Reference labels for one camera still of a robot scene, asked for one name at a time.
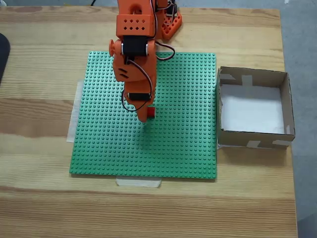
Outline masking tape strip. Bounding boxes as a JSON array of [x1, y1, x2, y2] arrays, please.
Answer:
[[115, 178, 163, 188], [66, 79, 84, 143]]

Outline black rounded object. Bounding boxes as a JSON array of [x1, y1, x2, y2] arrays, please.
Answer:
[[0, 32, 12, 86]]

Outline gripper motor cable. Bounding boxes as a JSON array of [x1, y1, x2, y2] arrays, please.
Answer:
[[121, 58, 153, 112]]

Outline wrist motor cable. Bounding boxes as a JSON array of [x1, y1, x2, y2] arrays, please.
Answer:
[[155, 41, 176, 61]]

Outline brown cardboard box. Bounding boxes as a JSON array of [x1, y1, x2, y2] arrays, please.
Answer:
[[216, 66, 296, 150]]

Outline green lego baseplate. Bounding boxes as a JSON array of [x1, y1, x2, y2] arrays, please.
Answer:
[[69, 51, 218, 181]]

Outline white paper sheet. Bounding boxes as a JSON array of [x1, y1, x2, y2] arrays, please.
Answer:
[[219, 84, 285, 134]]

